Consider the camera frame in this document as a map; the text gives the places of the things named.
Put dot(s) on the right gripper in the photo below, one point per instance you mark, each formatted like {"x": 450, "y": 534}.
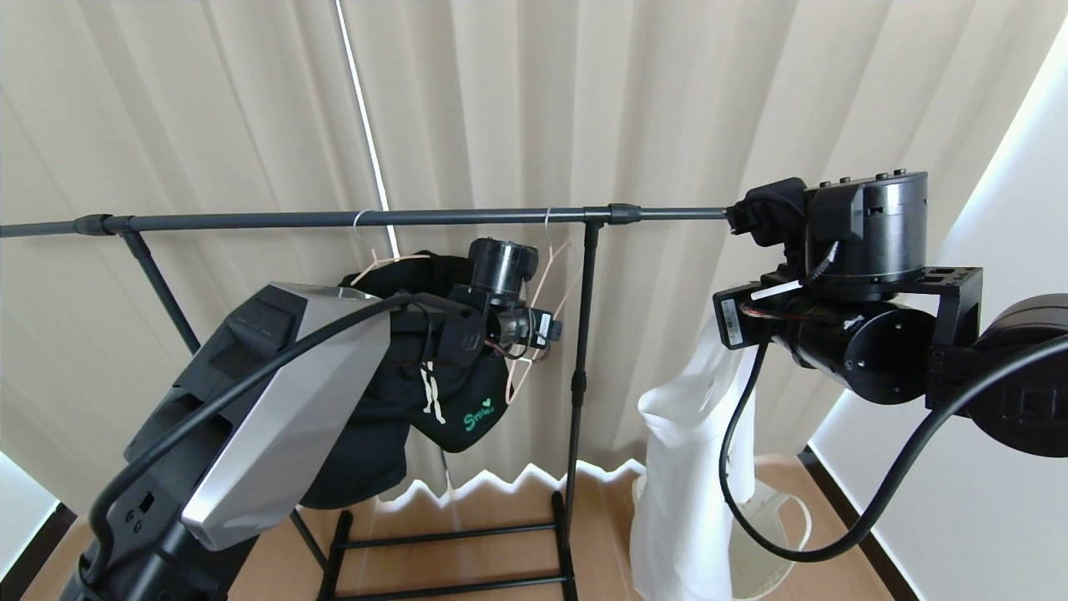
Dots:
{"x": 868, "y": 351}

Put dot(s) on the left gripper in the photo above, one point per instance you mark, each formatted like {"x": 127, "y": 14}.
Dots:
{"x": 530, "y": 328}

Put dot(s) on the pink clothes hanger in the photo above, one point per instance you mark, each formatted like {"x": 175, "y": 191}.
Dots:
{"x": 549, "y": 238}
{"x": 409, "y": 258}

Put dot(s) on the black shorts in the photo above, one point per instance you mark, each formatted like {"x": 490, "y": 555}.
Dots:
{"x": 375, "y": 467}

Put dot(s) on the white garment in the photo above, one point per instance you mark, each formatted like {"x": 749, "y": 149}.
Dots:
{"x": 684, "y": 501}

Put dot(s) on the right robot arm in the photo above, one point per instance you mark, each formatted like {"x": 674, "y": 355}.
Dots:
{"x": 876, "y": 234}

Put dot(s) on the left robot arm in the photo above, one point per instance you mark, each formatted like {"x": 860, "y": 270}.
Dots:
{"x": 275, "y": 434}

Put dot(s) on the white laundry basket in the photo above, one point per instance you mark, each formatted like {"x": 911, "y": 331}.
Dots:
{"x": 772, "y": 568}

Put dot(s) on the black clothes rack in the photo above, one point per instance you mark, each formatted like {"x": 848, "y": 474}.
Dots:
{"x": 250, "y": 220}

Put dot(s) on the beige curtain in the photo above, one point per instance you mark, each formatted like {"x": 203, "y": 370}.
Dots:
{"x": 584, "y": 83}

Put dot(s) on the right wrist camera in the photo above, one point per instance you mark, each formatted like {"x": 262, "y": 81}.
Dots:
{"x": 776, "y": 209}

